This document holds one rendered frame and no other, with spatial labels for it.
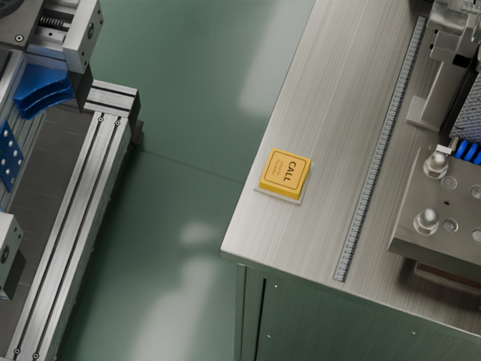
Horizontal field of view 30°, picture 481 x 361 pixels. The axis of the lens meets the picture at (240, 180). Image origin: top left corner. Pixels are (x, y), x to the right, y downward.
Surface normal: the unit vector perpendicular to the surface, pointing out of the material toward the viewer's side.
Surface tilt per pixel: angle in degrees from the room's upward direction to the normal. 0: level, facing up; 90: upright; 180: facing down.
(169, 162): 0
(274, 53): 0
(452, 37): 0
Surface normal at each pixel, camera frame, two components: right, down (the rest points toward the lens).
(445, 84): -0.33, 0.85
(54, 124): 0.01, -0.42
